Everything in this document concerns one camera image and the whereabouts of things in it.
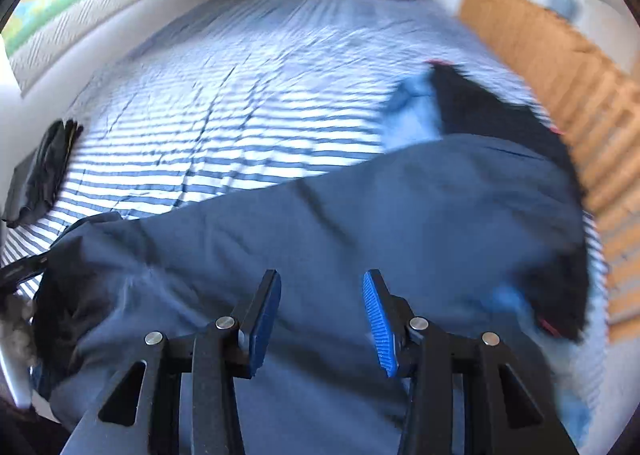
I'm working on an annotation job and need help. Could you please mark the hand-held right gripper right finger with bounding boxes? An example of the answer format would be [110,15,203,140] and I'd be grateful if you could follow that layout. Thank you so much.
[362,269,581,455]

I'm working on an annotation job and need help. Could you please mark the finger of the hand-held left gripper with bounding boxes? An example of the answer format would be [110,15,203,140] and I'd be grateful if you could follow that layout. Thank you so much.
[0,255,51,291]

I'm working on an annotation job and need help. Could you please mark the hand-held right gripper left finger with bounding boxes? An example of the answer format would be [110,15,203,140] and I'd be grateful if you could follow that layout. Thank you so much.
[60,269,282,455]

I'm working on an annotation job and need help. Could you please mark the dark grey drawstring shorts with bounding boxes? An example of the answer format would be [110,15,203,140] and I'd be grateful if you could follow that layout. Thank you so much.
[30,132,591,455]

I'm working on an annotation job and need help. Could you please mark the person's left forearm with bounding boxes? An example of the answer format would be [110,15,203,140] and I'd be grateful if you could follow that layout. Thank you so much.
[0,295,38,371]

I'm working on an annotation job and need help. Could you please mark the folded dark grey pants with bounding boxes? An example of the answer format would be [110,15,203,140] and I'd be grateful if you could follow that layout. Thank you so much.
[2,119,85,228]

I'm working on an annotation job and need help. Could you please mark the light blue garment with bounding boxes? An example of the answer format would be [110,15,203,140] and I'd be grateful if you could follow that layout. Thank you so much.
[382,70,546,331]

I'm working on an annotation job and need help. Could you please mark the blue white striped bed sheet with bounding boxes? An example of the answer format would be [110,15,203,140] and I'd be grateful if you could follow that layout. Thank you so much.
[0,0,616,446]

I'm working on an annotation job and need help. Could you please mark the black garment with red trim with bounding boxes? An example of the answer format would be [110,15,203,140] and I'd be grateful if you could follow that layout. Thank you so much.
[427,60,591,343]

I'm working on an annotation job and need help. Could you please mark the wooden slatted rack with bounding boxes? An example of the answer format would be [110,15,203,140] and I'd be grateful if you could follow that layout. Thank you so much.
[457,0,640,343]

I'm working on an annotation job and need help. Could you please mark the green landscape wall poster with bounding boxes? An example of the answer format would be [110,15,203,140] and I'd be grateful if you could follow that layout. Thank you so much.
[0,0,223,96]

